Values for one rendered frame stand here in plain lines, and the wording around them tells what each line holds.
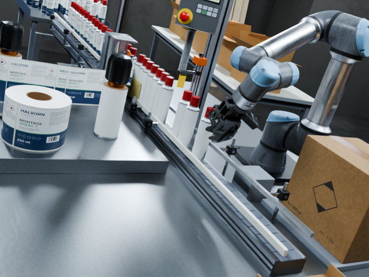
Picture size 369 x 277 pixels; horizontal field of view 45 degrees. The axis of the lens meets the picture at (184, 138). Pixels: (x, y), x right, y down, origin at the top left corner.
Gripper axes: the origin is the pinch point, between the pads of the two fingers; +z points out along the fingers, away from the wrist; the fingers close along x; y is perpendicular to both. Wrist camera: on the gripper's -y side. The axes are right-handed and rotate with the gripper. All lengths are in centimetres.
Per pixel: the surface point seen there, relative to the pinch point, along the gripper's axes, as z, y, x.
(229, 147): 4.2, -8.1, 0.3
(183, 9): -7, 0, -57
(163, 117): 26.8, -0.1, -29.0
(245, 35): 81, -132, -160
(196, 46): 143, -135, -210
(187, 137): 14.5, 0.4, -10.7
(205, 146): 7.3, -0.4, -2.0
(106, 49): 33, 15, -72
